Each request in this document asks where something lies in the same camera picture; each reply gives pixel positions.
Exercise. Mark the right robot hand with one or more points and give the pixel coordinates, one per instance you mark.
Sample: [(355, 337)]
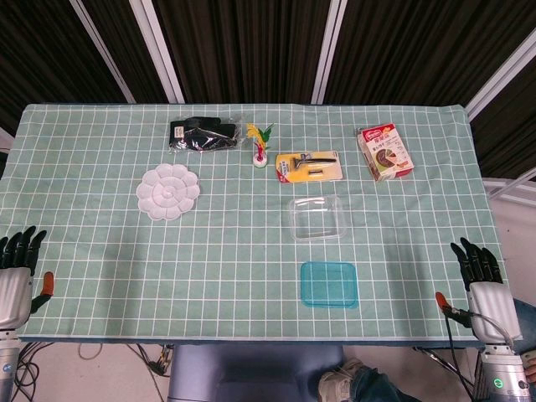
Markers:
[(494, 310)]

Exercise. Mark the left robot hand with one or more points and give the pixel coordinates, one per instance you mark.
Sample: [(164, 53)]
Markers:
[(12, 293)]

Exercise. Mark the blue plastic lid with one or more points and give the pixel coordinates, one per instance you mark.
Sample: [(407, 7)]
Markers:
[(329, 285)]

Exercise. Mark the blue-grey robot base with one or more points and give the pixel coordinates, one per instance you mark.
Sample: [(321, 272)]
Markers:
[(251, 372)]

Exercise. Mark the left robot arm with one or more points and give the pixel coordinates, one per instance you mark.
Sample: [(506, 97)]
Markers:
[(7, 364)]

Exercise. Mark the red and white food box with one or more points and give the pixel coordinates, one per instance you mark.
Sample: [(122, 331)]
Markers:
[(387, 153)]

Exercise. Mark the clear plastic container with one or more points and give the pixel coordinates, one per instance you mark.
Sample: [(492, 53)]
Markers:
[(316, 220)]

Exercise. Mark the white metal rack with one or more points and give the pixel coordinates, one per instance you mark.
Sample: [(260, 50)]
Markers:
[(511, 188)]

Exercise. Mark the beige sneaker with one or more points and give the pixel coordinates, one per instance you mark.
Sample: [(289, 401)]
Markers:
[(335, 381)]

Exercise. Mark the white flower paint palette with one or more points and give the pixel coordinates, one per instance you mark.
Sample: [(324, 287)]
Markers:
[(167, 192)]

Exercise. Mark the green checked tablecloth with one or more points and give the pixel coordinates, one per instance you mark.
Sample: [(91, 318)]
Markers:
[(230, 251)]

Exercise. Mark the razor in yellow blister pack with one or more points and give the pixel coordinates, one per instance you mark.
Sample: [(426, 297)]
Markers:
[(307, 167)]

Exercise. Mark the dark blue under cloth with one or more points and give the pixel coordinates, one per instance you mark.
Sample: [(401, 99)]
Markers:
[(251, 340)]

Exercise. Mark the black gloves in plastic bag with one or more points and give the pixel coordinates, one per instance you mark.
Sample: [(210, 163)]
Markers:
[(201, 136)]

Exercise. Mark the thin white pillar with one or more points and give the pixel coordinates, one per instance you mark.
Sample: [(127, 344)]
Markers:
[(102, 50)]

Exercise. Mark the colourful feather shuttlecock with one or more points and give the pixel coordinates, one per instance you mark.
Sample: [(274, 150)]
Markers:
[(259, 158)]

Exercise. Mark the wide white double pillar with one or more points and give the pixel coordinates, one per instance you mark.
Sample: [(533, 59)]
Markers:
[(159, 50)]

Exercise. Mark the white pillar with grey edge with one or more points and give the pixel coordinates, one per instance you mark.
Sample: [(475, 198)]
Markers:
[(328, 50)]

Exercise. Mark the dark pleated curtain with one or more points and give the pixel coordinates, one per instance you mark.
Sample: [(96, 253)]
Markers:
[(251, 42)]

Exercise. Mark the white slanted frame post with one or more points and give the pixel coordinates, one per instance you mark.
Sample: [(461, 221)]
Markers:
[(502, 75)]

